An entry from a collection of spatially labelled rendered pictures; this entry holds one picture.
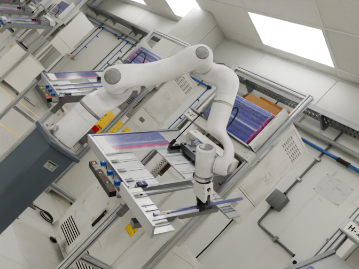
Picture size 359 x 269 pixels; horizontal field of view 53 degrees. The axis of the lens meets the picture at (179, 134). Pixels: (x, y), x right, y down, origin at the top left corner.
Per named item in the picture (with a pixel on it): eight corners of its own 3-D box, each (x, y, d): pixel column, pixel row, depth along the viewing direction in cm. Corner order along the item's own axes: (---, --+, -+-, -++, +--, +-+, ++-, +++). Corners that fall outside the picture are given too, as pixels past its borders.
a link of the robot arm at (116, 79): (110, 101, 167) (101, 93, 151) (104, 77, 169) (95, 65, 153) (215, 73, 167) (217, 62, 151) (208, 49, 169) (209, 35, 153)
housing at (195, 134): (224, 182, 229) (228, 162, 224) (184, 147, 267) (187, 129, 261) (233, 180, 234) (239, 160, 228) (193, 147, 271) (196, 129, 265)
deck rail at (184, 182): (127, 199, 192) (128, 189, 190) (125, 197, 194) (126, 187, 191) (231, 181, 230) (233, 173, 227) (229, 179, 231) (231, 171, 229)
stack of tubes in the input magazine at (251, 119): (246, 143, 227) (274, 113, 229) (201, 113, 266) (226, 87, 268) (253, 154, 235) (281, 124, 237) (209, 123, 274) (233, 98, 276)
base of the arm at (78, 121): (52, 141, 147) (84, 109, 148) (36, 119, 159) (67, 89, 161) (81, 161, 162) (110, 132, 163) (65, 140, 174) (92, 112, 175)
